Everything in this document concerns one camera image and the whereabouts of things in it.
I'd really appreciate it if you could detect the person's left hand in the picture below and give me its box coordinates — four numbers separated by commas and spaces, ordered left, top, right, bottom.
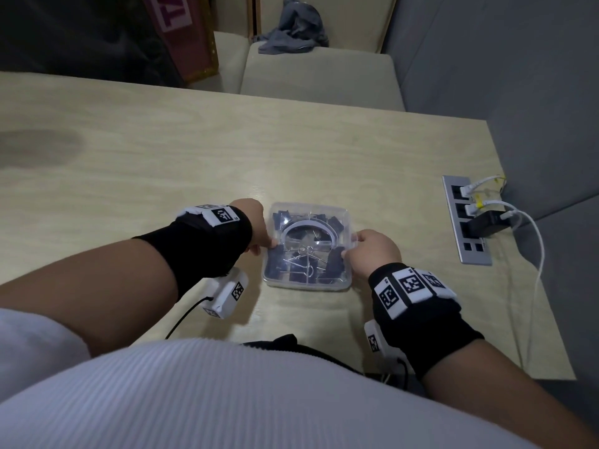
241, 198, 278, 256

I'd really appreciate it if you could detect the person's right hand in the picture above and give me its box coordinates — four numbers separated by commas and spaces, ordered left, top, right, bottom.
341, 228, 403, 293

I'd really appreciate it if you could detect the transparent plastic lid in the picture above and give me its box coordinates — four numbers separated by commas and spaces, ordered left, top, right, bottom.
264, 202, 359, 286

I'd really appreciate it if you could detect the pile of black binder clips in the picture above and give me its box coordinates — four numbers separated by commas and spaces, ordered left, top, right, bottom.
269, 210, 349, 284

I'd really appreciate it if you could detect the transparent plastic box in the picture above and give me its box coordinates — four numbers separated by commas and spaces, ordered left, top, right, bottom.
261, 203, 359, 292

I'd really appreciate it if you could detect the person's right forearm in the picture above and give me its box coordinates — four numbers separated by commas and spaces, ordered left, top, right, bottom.
421, 340, 599, 449

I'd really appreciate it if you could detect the person's left forearm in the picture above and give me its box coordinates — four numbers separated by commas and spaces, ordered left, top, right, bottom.
0, 238, 180, 359

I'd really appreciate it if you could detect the black left wristband with markers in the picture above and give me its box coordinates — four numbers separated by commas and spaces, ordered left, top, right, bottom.
133, 204, 253, 302

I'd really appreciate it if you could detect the silver socket panel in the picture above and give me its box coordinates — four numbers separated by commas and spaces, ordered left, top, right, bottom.
442, 175, 493, 266

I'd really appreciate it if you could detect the black charger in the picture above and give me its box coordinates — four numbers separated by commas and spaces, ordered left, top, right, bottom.
469, 210, 515, 238

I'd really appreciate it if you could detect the black waist belt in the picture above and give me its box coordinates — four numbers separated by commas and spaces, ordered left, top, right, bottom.
241, 334, 375, 377

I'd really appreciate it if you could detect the beige upholstered chair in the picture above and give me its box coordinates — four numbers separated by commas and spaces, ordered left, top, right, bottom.
189, 0, 256, 94
240, 0, 406, 112

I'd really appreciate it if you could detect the white ribbed shirt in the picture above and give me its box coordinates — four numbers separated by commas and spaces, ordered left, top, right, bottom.
0, 307, 539, 449

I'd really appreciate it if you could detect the red sign board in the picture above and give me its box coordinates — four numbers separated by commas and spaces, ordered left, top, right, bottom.
140, 0, 220, 84

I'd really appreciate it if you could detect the grey cloth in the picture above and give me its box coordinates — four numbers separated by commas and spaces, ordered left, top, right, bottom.
255, 0, 329, 56

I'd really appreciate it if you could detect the dark grey jacket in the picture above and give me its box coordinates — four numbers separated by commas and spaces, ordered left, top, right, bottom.
0, 0, 186, 89

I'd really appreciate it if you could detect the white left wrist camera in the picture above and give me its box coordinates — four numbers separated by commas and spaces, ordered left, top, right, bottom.
202, 267, 249, 320

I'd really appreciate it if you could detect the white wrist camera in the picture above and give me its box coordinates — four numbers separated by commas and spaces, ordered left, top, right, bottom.
364, 320, 412, 377
202, 267, 249, 320

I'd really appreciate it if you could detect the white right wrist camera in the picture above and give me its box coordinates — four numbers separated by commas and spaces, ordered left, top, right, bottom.
364, 320, 412, 377

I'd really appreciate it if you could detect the black cable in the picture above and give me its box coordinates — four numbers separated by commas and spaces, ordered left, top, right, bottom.
164, 296, 214, 341

